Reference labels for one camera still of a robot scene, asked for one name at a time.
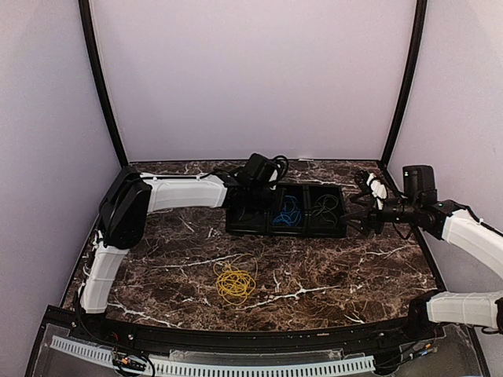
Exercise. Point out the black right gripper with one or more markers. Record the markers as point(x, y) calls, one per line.
point(366, 215)

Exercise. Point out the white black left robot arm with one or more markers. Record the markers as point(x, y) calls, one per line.
point(135, 196)

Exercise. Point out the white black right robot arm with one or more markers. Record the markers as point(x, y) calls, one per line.
point(447, 221)

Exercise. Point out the black middle storage bin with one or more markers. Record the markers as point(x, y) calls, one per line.
point(289, 219)

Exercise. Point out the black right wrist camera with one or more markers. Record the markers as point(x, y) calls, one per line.
point(369, 183)

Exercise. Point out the black front table rail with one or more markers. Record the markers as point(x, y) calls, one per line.
point(380, 337)

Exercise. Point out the white slotted cable duct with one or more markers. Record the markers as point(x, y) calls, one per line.
point(225, 365)

